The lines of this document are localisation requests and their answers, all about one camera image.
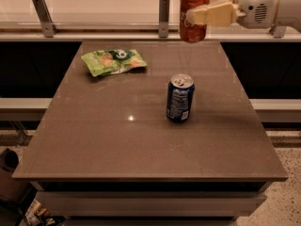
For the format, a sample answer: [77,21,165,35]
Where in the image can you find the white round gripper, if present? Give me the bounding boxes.
[186,0,278,29]

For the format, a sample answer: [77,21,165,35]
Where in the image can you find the red coke can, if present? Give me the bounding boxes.
[180,0,210,43]

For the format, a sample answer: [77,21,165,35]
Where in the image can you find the blue pepsi can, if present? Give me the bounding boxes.
[166,73,195,121]

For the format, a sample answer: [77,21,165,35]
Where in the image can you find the green rice chip bag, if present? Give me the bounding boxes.
[81,49,147,77]

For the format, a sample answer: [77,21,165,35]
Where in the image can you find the glass railing panel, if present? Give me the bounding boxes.
[0,0,180,30]

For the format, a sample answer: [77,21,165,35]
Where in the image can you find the white drawer under table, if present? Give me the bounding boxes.
[37,191,266,218]

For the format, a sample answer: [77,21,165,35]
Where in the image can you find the magazines on floor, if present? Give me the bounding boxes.
[25,200,65,226]

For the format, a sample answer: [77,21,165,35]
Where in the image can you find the dark bin at left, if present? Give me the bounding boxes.
[0,149,32,204]

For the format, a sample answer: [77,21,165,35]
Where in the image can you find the right metal railing bracket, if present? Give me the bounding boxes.
[269,24,287,39]

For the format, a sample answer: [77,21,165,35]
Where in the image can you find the metal railing bracket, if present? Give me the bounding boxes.
[269,24,287,39]
[158,0,170,38]
[32,0,56,38]

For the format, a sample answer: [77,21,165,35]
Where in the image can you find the middle metal railing bracket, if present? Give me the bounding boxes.
[158,0,170,38]

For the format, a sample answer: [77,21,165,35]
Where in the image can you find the left metal railing bracket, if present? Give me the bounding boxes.
[32,0,56,38]

